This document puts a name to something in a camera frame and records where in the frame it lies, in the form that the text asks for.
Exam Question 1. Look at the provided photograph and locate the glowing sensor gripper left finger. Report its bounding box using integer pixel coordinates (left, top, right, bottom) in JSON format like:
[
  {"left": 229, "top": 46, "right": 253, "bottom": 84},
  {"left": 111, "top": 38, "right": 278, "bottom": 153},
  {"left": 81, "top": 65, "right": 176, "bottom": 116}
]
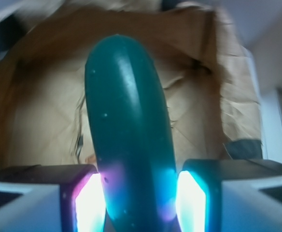
[{"left": 0, "top": 164, "right": 106, "bottom": 232}]

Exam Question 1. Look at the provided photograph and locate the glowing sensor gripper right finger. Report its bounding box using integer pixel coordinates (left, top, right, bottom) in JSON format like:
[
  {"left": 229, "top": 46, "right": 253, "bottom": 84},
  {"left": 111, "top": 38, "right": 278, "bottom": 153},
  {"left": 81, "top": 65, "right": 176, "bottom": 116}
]
[{"left": 176, "top": 159, "right": 282, "bottom": 232}]

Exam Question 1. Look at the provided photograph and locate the dark green plastic pickle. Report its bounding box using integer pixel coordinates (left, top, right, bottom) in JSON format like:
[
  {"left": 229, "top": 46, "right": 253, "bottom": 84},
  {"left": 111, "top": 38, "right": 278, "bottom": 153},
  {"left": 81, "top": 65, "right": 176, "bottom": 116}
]
[{"left": 85, "top": 35, "right": 177, "bottom": 232}]

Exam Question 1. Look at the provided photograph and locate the crumpled brown paper liner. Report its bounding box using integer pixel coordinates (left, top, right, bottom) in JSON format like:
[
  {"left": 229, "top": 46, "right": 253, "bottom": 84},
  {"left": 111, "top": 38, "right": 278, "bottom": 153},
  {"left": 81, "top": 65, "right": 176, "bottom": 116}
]
[{"left": 0, "top": 0, "right": 261, "bottom": 169}]

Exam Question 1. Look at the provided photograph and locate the white plastic bin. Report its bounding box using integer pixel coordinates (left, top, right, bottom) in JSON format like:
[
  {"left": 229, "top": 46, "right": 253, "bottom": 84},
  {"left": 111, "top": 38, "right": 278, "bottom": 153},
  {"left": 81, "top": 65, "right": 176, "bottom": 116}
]
[{"left": 0, "top": 0, "right": 282, "bottom": 163}]

